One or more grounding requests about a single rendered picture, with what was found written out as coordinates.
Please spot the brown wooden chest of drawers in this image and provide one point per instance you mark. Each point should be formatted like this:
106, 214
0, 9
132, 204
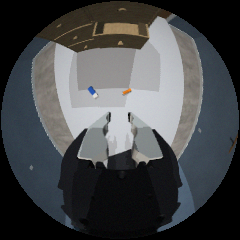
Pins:
94, 22

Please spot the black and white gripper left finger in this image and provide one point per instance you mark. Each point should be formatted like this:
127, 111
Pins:
89, 147

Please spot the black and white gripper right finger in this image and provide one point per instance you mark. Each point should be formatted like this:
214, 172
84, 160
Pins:
150, 147

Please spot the blue and white eraser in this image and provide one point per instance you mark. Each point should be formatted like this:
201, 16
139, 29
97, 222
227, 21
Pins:
92, 91

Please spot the brown wooden drawer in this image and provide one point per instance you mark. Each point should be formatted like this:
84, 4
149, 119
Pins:
121, 34
84, 32
66, 22
122, 10
84, 45

